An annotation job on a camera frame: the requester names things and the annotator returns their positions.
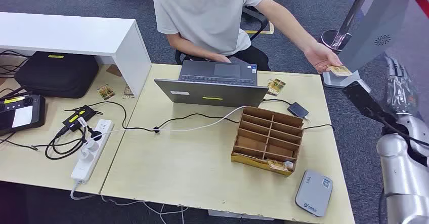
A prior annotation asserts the chrome stanchion pole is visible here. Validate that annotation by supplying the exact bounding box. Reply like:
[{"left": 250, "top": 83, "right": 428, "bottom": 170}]
[{"left": 321, "top": 0, "right": 377, "bottom": 52}]

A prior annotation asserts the black cable bundle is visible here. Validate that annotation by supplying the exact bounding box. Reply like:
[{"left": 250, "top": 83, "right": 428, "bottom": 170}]
[{"left": 0, "top": 50, "right": 30, "bottom": 79}]

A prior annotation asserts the person's right hand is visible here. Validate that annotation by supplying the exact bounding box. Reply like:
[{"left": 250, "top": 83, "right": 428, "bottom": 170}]
[{"left": 211, "top": 54, "right": 232, "bottom": 64}]

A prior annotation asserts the white power strip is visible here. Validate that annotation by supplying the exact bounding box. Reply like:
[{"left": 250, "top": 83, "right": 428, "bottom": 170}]
[{"left": 70, "top": 119, "right": 115, "bottom": 184}]

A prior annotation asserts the grey laptop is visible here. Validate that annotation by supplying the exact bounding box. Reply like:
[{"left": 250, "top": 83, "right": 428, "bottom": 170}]
[{"left": 154, "top": 60, "right": 269, "bottom": 108}]

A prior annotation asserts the black power plug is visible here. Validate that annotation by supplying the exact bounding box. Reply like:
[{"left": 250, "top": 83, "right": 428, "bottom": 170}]
[{"left": 88, "top": 126, "right": 103, "bottom": 141}]

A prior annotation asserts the white power plug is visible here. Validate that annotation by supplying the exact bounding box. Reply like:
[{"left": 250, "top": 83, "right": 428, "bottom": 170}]
[
  {"left": 86, "top": 139, "right": 101, "bottom": 153},
  {"left": 78, "top": 148, "right": 95, "bottom": 163}
]

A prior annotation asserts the thin black cable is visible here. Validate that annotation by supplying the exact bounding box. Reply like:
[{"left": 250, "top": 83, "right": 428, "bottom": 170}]
[
  {"left": 302, "top": 123, "right": 336, "bottom": 131},
  {"left": 261, "top": 98, "right": 291, "bottom": 107}
]

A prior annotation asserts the white desk shelf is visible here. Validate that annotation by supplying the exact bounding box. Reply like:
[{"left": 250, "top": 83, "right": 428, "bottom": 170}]
[{"left": 0, "top": 12, "right": 152, "bottom": 98}]

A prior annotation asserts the white power strip cord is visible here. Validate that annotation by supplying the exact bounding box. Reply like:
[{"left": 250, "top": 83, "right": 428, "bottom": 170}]
[{"left": 69, "top": 180, "right": 189, "bottom": 224}]

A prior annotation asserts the cardboard slot organizer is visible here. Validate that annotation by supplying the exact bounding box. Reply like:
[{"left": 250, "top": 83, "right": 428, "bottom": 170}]
[{"left": 230, "top": 106, "right": 305, "bottom": 177}]

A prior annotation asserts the brown cardboard piece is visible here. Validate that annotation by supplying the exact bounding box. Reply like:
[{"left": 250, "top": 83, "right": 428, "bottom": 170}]
[{"left": 106, "top": 64, "right": 123, "bottom": 77}]

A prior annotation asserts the long black cable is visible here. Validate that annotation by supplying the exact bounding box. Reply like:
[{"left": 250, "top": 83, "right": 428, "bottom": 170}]
[{"left": 64, "top": 101, "right": 239, "bottom": 133}]

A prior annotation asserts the coiled black cable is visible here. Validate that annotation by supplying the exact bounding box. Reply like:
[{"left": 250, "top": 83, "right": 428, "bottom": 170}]
[{"left": 0, "top": 125, "right": 89, "bottom": 160}]

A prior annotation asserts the person's left hand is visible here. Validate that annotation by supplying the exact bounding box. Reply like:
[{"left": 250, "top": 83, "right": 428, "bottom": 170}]
[{"left": 304, "top": 43, "right": 343, "bottom": 75}]

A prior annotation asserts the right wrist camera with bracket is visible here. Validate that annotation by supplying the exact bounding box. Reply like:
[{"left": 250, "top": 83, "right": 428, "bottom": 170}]
[{"left": 341, "top": 81, "right": 400, "bottom": 126}]

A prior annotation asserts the black handheld controller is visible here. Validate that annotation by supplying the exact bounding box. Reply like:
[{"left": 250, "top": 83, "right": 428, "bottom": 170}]
[{"left": 0, "top": 94, "right": 46, "bottom": 137}]

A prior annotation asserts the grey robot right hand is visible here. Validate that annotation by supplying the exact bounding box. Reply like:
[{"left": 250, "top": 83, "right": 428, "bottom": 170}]
[{"left": 383, "top": 54, "right": 420, "bottom": 116}]

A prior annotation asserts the grey kiosk stand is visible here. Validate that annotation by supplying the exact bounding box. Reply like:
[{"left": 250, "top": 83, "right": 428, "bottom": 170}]
[{"left": 322, "top": 0, "right": 416, "bottom": 89}]

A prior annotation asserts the small black box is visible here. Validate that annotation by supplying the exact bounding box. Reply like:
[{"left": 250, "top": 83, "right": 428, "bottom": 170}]
[{"left": 287, "top": 102, "right": 309, "bottom": 119}]

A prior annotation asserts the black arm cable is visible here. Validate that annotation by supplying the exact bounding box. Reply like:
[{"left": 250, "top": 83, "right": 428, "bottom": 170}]
[{"left": 378, "top": 113, "right": 429, "bottom": 168}]

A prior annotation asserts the person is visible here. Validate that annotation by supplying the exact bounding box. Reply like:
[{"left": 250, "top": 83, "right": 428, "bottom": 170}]
[{"left": 152, "top": 0, "right": 343, "bottom": 75}]

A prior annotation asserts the white charging cable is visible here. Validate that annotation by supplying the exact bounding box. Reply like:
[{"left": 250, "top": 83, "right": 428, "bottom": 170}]
[{"left": 88, "top": 105, "right": 248, "bottom": 141}]

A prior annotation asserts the white under-desk bracket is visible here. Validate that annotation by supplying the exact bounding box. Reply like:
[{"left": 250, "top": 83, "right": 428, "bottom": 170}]
[{"left": 207, "top": 209, "right": 269, "bottom": 220}]

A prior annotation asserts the black adapter with yellow label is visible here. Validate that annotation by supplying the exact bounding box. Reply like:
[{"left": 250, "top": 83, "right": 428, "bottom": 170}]
[{"left": 62, "top": 105, "right": 97, "bottom": 131}]

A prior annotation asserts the black carrying case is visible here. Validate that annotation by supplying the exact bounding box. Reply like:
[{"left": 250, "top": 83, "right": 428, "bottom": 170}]
[{"left": 14, "top": 51, "right": 100, "bottom": 99}]

